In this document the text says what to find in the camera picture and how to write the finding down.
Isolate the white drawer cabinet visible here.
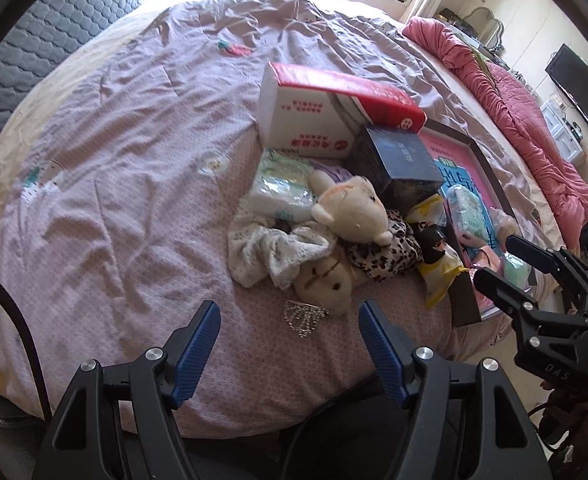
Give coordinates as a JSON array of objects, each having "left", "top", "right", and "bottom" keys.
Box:
[{"left": 541, "top": 100, "right": 587, "bottom": 163}]

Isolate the purple satin bow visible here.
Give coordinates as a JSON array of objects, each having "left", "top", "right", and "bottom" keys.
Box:
[{"left": 319, "top": 166, "right": 355, "bottom": 186}]

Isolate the yellow packaged black doll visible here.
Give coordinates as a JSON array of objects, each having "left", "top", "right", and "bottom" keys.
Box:
[{"left": 406, "top": 195, "right": 474, "bottom": 311}]

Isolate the bagged brown plush toy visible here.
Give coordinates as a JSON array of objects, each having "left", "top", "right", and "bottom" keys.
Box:
[{"left": 489, "top": 207, "right": 519, "bottom": 241}]

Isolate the green tissue pack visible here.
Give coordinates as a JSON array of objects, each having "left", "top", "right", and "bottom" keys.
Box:
[
  {"left": 446, "top": 184, "right": 497, "bottom": 251},
  {"left": 246, "top": 149, "right": 315, "bottom": 221}
]

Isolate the black television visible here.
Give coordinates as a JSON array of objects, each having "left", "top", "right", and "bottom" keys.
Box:
[{"left": 545, "top": 43, "right": 588, "bottom": 132}]

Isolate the person's right hand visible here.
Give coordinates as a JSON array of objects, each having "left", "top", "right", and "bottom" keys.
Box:
[{"left": 539, "top": 392, "right": 588, "bottom": 461}]

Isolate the bagged pink towel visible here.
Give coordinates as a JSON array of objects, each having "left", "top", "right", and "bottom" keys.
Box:
[{"left": 466, "top": 245, "right": 506, "bottom": 283}]

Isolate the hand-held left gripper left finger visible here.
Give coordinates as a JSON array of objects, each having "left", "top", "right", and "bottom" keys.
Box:
[{"left": 32, "top": 300, "right": 222, "bottom": 480}]

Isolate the dark framed cardboard tray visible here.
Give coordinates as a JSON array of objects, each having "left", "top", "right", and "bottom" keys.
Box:
[{"left": 416, "top": 119, "right": 530, "bottom": 328}]

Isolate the black cable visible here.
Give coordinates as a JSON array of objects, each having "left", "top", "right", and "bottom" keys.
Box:
[{"left": 0, "top": 260, "right": 54, "bottom": 413}]

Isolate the dark blue box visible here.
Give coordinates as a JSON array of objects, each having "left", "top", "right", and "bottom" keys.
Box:
[{"left": 349, "top": 124, "right": 445, "bottom": 211}]

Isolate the bagged green sponge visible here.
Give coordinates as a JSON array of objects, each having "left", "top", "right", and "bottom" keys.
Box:
[{"left": 503, "top": 252, "right": 531, "bottom": 292}]

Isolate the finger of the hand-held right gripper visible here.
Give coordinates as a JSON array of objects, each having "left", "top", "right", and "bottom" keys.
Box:
[
  {"left": 474, "top": 267, "right": 588, "bottom": 336},
  {"left": 505, "top": 234, "right": 588, "bottom": 311}
]

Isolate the silver rhinestone tiara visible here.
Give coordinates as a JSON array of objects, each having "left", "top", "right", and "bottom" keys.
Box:
[{"left": 283, "top": 299, "right": 331, "bottom": 343}]

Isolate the grey quilted headboard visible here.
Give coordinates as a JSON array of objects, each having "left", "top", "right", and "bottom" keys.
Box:
[{"left": 0, "top": 0, "right": 175, "bottom": 186}]

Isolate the red and white carton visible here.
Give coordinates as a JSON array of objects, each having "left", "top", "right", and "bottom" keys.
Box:
[{"left": 258, "top": 61, "right": 427, "bottom": 153}]

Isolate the purple printed bed cover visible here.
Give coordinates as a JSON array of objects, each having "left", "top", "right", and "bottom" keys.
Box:
[{"left": 0, "top": 0, "right": 540, "bottom": 441}]

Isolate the pink quilt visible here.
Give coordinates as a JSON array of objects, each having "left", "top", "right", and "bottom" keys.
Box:
[{"left": 403, "top": 16, "right": 588, "bottom": 248}]

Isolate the white patterned cloth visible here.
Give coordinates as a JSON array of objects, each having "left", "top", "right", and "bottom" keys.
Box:
[{"left": 228, "top": 197, "right": 342, "bottom": 288}]

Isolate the leopard print scrunchie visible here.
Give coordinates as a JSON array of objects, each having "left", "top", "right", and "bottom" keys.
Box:
[{"left": 344, "top": 210, "right": 422, "bottom": 281}]

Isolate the small beige bear plush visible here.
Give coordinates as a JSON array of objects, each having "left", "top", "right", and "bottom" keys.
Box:
[{"left": 294, "top": 252, "right": 355, "bottom": 316}]

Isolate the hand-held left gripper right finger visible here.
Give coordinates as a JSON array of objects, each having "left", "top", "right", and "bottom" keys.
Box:
[{"left": 358, "top": 300, "right": 554, "bottom": 480}]

